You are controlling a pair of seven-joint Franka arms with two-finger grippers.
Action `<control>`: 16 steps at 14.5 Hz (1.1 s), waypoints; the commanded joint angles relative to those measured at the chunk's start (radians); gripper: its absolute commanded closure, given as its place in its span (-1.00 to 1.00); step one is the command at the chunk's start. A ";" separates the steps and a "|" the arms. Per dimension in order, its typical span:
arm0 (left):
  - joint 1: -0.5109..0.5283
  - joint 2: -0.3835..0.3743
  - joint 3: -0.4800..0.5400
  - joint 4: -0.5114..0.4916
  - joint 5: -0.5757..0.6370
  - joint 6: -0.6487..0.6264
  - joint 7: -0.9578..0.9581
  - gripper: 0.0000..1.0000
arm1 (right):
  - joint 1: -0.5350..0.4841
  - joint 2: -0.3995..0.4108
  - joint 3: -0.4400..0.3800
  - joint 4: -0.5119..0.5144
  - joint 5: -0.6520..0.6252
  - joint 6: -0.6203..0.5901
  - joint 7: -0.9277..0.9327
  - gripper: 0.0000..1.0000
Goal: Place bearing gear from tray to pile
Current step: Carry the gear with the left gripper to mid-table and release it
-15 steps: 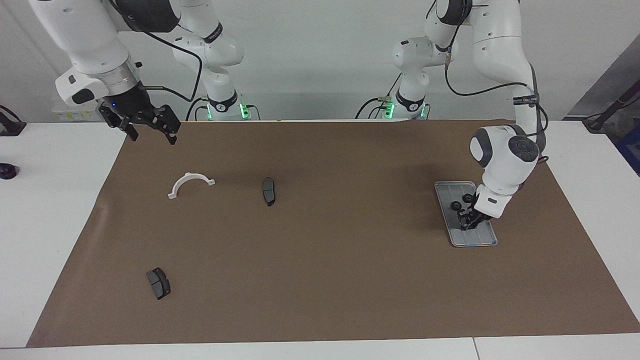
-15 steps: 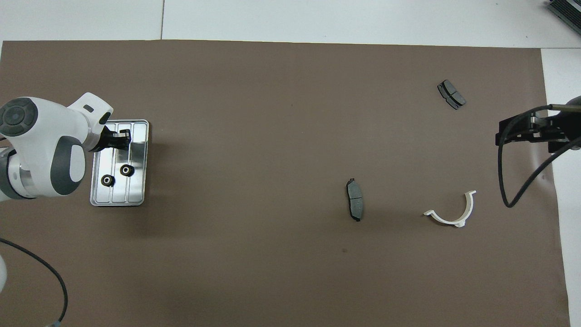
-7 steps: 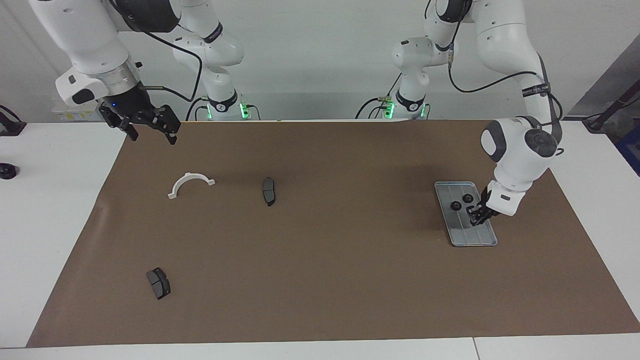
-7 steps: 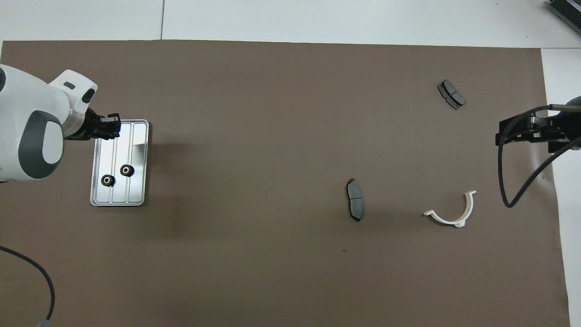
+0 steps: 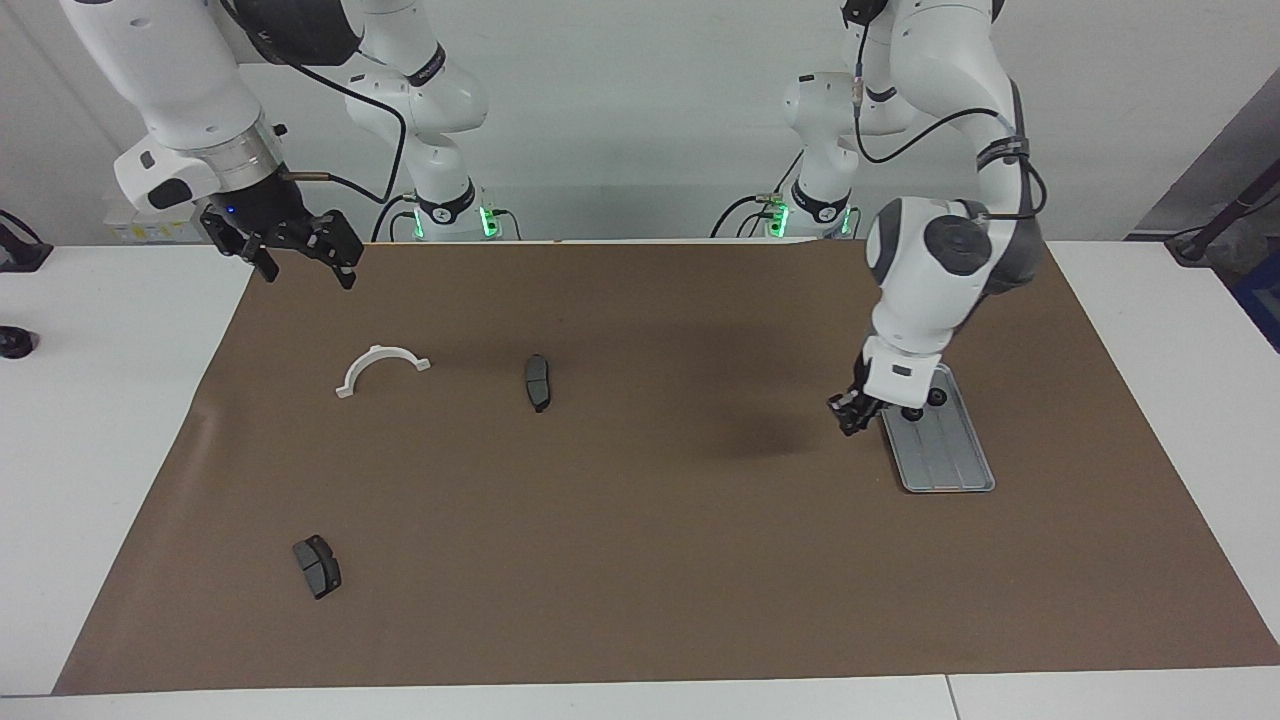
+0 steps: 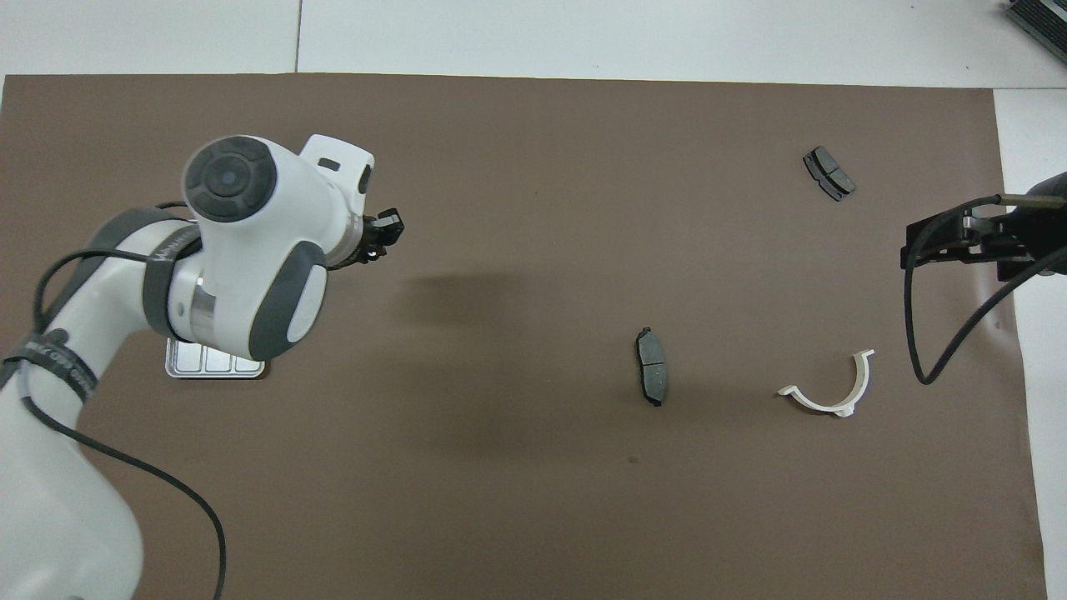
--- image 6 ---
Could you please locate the long grey brake pad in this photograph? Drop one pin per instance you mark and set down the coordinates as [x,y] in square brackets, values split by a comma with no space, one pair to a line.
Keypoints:
[653,367]

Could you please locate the grooved grey brake pad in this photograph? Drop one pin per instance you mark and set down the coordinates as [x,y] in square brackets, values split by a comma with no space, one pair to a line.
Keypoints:
[829,172]

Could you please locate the silver metal tray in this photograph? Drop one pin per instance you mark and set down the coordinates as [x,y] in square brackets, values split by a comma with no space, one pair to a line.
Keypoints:
[217,367]

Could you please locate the white curved plastic bracket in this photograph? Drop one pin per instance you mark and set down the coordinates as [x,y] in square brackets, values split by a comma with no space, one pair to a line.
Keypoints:
[863,379]

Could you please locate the dark ribbed device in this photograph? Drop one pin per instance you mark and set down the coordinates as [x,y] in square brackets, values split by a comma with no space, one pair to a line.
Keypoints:
[1038,21]

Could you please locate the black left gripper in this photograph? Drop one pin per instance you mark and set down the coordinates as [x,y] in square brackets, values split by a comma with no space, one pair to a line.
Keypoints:
[358,242]

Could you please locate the brown table mat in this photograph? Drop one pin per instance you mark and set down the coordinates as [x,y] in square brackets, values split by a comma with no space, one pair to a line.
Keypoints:
[542,208]

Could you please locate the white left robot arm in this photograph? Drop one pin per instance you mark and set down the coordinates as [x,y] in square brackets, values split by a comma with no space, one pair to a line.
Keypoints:
[250,250]

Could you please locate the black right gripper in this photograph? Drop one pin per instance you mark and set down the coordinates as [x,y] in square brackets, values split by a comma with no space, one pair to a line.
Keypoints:
[938,243]

